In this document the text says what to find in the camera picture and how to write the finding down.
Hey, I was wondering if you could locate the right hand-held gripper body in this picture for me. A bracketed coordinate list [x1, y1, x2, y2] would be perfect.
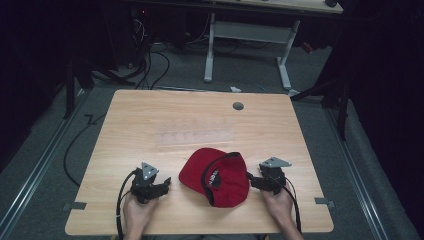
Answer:
[258, 156, 293, 196]

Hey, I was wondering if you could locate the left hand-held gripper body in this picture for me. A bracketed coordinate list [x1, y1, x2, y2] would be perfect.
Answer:
[130, 161, 164, 205]

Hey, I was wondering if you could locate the red baseball cap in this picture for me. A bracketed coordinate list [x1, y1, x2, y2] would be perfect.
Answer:
[178, 147, 251, 209]

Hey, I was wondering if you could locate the person's left hand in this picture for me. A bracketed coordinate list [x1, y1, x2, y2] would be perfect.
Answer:
[122, 193, 158, 234]

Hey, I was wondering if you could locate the person's right hand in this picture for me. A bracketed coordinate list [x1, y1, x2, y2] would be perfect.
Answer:
[260, 186, 296, 228]

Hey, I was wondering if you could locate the grey tape strip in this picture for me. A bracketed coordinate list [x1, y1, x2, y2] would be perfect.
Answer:
[313, 196, 336, 210]
[62, 201, 88, 212]

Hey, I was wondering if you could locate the black metal stand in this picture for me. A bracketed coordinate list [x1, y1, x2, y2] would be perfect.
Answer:
[290, 76, 352, 142]
[62, 56, 134, 120]

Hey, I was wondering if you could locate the white-legged wooden desk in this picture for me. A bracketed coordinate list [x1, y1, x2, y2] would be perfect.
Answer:
[126, 0, 345, 90]

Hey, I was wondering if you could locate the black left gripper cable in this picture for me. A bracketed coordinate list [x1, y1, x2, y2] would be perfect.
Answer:
[115, 169, 139, 240]

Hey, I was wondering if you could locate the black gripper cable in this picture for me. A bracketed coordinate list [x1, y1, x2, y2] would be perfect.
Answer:
[282, 178, 303, 234]
[115, 169, 139, 240]

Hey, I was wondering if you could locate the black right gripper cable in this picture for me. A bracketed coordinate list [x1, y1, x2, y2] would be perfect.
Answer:
[282, 178, 303, 234]

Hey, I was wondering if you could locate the black floor cable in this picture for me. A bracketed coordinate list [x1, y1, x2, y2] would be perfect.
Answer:
[62, 113, 108, 188]

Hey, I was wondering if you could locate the metal floor rail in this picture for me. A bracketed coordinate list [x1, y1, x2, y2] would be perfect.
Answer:
[324, 108, 390, 240]
[0, 87, 92, 239]

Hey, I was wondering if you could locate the bundle of black cables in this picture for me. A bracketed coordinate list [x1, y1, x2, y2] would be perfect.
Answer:
[128, 13, 172, 91]

